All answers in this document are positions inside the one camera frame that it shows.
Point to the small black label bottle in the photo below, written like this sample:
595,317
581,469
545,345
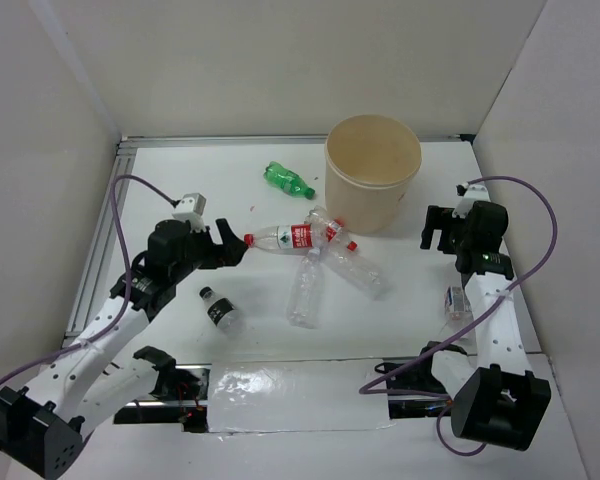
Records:
221,311

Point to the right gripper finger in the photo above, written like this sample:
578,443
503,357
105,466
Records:
439,219
444,243

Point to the clear bottle white cap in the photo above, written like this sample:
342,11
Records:
307,290

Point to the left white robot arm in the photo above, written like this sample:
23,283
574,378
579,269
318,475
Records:
46,424

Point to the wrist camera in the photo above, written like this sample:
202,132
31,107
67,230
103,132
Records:
191,208
468,195

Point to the clear bottle red cap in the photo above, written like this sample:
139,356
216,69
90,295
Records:
359,272

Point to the aluminium frame rail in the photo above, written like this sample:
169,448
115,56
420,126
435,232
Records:
102,242

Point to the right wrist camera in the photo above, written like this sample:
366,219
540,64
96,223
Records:
468,195

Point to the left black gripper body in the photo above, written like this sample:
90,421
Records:
202,253

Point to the red label clear bottle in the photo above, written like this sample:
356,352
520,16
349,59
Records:
280,238

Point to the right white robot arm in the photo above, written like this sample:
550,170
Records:
497,399

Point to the crushed red cap bottle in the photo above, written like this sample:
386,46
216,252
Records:
333,229

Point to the blue label clear bottle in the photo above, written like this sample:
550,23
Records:
456,305

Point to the beige round bin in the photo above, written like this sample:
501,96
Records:
370,162

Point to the green plastic bottle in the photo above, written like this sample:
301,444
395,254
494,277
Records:
287,181

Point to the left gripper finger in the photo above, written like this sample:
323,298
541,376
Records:
229,256
228,237

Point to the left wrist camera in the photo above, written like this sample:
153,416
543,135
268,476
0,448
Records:
191,208

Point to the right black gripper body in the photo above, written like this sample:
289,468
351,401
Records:
462,237

